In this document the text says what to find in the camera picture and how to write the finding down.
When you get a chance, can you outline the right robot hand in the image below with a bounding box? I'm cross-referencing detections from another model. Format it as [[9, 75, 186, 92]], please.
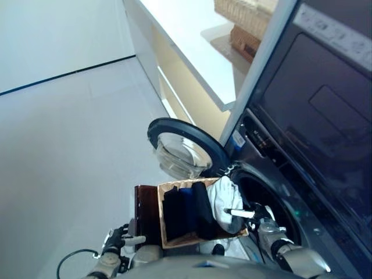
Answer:
[[223, 203, 277, 226]]

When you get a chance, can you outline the round glass washer door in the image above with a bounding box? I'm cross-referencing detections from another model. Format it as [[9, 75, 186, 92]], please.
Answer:
[[146, 116, 233, 180]]

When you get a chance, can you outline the black garment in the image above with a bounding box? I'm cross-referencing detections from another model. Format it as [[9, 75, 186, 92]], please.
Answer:
[[162, 187, 187, 241], [191, 182, 217, 241]]

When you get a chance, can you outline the dark brown glossy stool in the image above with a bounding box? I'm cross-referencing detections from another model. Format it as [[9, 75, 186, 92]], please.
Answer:
[[134, 184, 163, 248]]

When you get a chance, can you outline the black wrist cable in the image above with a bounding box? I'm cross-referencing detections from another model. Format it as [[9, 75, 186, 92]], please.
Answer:
[[56, 248, 102, 279]]

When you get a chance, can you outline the grey robot torso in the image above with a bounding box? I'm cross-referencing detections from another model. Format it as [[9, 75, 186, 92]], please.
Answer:
[[127, 255, 291, 279]]

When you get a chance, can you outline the left silver robot leg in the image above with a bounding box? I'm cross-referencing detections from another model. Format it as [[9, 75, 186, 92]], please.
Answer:
[[130, 245, 163, 268]]

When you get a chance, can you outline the white garment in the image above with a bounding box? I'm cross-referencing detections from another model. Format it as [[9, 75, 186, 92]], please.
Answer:
[[208, 176, 251, 233]]

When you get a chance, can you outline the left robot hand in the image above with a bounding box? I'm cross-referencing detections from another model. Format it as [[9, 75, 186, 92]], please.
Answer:
[[101, 223, 146, 259]]

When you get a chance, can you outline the light wicker storage basket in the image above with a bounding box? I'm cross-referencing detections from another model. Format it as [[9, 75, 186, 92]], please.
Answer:
[[214, 0, 280, 38]]

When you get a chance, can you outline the white counter cabinet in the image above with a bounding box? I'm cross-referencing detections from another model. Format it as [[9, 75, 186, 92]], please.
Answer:
[[124, 0, 262, 113]]

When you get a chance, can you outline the wicker laundry basket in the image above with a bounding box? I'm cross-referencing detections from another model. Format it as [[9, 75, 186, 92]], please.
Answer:
[[156, 177, 250, 250]]

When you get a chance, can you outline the blue washer sticker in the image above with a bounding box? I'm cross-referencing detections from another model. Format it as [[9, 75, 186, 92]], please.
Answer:
[[232, 132, 248, 149]]

